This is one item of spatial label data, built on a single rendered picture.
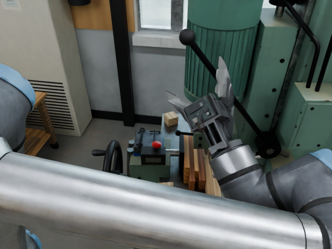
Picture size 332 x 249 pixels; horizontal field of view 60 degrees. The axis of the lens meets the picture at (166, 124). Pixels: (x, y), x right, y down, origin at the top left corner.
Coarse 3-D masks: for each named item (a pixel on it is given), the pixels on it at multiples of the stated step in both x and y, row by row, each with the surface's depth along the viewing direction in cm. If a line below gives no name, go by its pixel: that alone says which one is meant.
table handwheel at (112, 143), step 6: (108, 144) 105; (114, 144) 105; (108, 150) 100; (120, 150) 117; (108, 156) 99; (114, 156) 114; (120, 156) 119; (108, 162) 97; (114, 162) 112; (120, 162) 120; (108, 168) 96; (114, 168) 110; (120, 168) 121; (120, 174) 108; (126, 174) 108
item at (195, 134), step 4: (236, 128) 92; (196, 132) 90; (236, 132) 90; (196, 136) 91; (200, 136) 91; (204, 136) 91; (232, 136) 90; (236, 136) 90; (196, 140) 92; (200, 140) 92; (204, 140) 92; (232, 140) 91; (196, 144) 93; (200, 144) 92; (204, 144) 93; (208, 144) 93; (196, 148) 94; (200, 148) 94; (204, 148) 94
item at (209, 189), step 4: (204, 152) 102; (204, 156) 100; (208, 156) 100; (204, 160) 99; (208, 160) 99; (208, 164) 97; (208, 168) 96; (208, 172) 94; (208, 176) 93; (208, 180) 92; (208, 184) 90; (212, 184) 91; (208, 188) 89; (212, 188) 89; (208, 192) 88; (212, 192) 88
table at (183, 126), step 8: (184, 120) 123; (168, 128) 118; (176, 128) 118; (184, 128) 118; (168, 136) 114; (176, 136) 114; (176, 144) 111; (176, 160) 104; (176, 168) 101; (176, 176) 98; (176, 184) 96; (184, 184) 96; (200, 192) 93
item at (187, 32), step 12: (180, 36) 59; (192, 36) 59; (192, 48) 61; (204, 60) 62; (240, 108) 70; (252, 120) 73; (264, 132) 78; (264, 144) 75; (276, 144) 75; (264, 156) 77; (288, 156) 80
